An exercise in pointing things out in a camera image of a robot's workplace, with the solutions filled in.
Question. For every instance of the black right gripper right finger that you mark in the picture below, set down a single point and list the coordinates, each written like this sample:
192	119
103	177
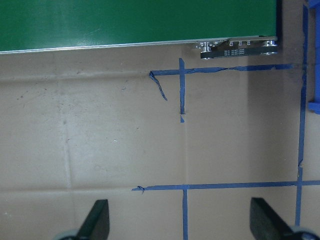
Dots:
266	224

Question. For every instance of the green conveyor belt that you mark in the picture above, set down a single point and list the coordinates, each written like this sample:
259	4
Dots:
219	28

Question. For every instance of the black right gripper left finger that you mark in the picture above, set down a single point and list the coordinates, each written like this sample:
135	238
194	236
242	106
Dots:
96	225

